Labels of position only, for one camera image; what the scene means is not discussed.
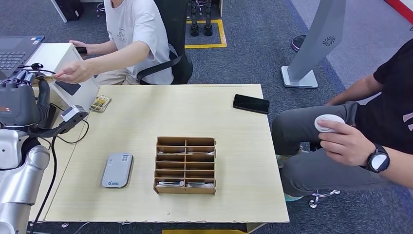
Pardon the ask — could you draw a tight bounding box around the person's right hand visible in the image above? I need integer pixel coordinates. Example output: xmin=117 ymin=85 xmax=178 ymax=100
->
xmin=68 ymin=39 xmax=89 ymax=56

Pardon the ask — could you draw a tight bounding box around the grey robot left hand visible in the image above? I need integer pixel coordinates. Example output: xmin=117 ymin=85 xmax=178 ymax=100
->
xmin=0 ymin=69 xmax=52 ymax=129

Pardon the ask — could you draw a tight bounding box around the person's left hand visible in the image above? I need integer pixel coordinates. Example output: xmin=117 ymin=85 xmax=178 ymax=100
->
xmin=55 ymin=59 xmax=94 ymax=85
xmin=318 ymin=118 xmax=376 ymax=167

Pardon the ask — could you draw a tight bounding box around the yellow patterned ID card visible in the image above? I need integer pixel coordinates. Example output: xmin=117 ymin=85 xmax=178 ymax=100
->
xmin=32 ymin=74 xmax=58 ymax=86

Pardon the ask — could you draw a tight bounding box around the white round remote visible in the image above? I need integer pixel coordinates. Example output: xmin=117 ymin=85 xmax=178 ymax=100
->
xmin=314 ymin=114 xmax=346 ymax=134

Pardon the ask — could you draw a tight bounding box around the stack of yellow cards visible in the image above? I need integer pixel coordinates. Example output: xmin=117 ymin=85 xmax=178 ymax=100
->
xmin=89 ymin=95 xmax=113 ymax=113

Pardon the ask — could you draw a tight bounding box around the wooden card organizer box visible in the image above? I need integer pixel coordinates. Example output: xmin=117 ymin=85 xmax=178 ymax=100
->
xmin=153 ymin=136 xmax=217 ymax=195

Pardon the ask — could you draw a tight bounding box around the person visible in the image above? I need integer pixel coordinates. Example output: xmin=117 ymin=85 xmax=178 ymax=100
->
xmin=55 ymin=0 xmax=175 ymax=86
xmin=272 ymin=38 xmax=413 ymax=198

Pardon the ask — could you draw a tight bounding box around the grey card reader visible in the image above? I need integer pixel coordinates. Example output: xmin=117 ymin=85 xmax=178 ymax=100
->
xmin=101 ymin=152 xmax=135 ymax=189

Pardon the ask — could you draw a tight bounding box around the dark grey hub box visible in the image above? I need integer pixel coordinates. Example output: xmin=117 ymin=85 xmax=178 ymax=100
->
xmin=55 ymin=80 xmax=82 ymax=96

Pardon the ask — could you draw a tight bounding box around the white desk partition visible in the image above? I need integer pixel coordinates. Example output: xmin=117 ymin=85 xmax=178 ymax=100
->
xmin=24 ymin=42 xmax=100 ymax=112

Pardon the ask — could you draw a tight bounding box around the black cabinet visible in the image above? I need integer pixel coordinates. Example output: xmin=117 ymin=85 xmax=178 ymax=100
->
xmin=51 ymin=0 xmax=85 ymax=23

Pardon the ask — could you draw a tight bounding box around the black wristwatch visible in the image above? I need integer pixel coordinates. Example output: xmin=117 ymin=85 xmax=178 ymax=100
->
xmin=360 ymin=143 xmax=391 ymax=174

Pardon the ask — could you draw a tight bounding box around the chrome stool base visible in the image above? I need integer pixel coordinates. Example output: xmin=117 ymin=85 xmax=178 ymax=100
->
xmin=96 ymin=0 xmax=108 ymax=18

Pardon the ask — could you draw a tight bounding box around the dark grey laptop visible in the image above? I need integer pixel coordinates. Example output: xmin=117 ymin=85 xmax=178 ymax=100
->
xmin=0 ymin=35 xmax=46 ymax=80

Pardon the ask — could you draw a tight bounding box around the chrome chair base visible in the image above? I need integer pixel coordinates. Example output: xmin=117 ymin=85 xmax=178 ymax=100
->
xmin=308 ymin=190 xmax=341 ymax=210

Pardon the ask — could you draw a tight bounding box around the green shoe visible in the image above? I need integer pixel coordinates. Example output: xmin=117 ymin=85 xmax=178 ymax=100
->
xmin=276 ymin=146 xmax=310 ymax=169

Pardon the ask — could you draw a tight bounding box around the teal shoe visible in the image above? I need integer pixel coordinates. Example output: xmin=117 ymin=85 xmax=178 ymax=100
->
xmin=283 ymin=193 xmax=304 ymax=203

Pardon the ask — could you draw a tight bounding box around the black office chair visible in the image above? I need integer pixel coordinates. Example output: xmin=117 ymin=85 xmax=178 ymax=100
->
xmin=136 ymin=0 xmax=194 ymax=85

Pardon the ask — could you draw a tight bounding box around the black smartphone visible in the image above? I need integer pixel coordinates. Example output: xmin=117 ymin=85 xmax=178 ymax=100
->
xmin=232 ymin=94 xmax=271 ymax=115

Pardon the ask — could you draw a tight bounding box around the grey kiosk stand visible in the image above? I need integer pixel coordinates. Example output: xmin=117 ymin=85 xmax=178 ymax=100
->
xmin=281 ymin=0 xmax=347 ymax=89

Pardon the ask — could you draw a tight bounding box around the black round base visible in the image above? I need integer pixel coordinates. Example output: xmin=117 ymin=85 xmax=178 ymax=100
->
xmin=290 ymin=34 xmax=307 ymax=53

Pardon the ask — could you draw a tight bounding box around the black robot leg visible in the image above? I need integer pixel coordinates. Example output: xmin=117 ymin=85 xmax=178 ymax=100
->
xmin=204 ymin=0 xmax=214 ymax=37
xmin=190 ymin=0 xmax=200 ymax=37

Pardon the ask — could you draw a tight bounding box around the yellow floor tape square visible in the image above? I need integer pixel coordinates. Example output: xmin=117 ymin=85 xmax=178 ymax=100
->
xmin=184 ymin=19 xmax=227 ymax=50

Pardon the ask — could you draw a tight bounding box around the black hub cable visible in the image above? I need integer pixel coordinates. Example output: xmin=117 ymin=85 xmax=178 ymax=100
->
xmin=18 ymin=63 xmax=57 ymax=76

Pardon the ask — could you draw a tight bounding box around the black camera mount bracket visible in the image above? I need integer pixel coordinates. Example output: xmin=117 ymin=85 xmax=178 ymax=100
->
xmin=27 ymin=110 xmax=89 ymax=139

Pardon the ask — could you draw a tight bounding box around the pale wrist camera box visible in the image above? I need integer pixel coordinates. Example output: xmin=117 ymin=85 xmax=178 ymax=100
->
xmin=60 ymin=104 xmax=85 ymax=123

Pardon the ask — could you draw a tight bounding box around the black desk cable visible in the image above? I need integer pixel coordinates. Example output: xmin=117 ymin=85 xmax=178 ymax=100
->
xmin=50 ymin=102 xmax=90 ymax=145

